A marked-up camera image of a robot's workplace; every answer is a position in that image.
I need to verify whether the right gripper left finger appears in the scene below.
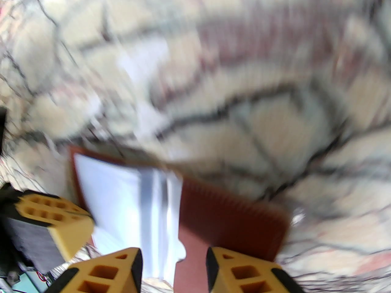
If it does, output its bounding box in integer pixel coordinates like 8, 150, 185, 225
53, 248, 143, 293

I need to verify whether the brown leather card holder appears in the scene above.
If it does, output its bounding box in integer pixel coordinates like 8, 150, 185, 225
68, 145, 291, 293

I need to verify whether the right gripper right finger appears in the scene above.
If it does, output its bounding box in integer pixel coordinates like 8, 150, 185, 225
206, 247, 303, 293

